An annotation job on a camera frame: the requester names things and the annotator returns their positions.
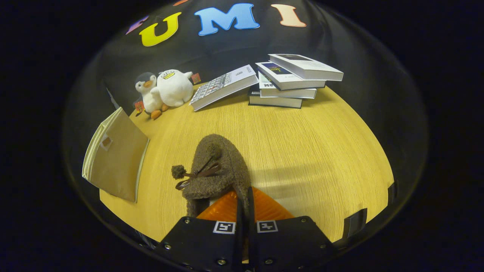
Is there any white duck plush toy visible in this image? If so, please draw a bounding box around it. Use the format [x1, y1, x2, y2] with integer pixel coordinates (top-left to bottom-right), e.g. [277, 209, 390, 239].
[156, 69, 202, 108]

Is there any white book with dark cover picture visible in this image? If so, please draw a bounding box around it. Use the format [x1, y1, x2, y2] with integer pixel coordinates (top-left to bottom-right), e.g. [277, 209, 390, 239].
[268, 54, 344, 82]

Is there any brown fuzzy shoe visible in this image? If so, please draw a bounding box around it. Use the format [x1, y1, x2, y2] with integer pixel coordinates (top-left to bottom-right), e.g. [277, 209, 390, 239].
[171, 134, 252, 218]

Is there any grey penguin plush toy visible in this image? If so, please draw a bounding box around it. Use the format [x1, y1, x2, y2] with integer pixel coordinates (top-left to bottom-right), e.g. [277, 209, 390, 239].
[133, 73, 170, 121]

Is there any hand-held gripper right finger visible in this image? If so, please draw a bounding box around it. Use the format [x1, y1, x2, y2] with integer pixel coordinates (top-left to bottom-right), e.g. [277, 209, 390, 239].
[247, 187, 335, 272]

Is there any black table edge bracket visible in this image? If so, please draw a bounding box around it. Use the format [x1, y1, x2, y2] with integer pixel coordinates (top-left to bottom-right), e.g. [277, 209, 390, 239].
[342, 208, 368, 239]
[387, 181, 398, 207]

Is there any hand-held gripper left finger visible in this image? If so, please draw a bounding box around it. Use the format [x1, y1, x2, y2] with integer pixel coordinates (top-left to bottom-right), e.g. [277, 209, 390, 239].
[155, 191, 244, 272]

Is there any patterned cover book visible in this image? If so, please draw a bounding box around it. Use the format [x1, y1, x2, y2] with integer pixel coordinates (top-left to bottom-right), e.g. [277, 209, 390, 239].
[189, 65, 260, 111]

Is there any beige fabric storage box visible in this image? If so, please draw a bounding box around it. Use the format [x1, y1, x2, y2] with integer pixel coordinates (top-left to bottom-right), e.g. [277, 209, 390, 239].
[82, 107, 150, 204]

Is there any black backdrop cloth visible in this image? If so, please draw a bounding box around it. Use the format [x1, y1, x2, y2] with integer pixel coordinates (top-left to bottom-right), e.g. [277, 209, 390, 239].
[62, 0, 428, 144]

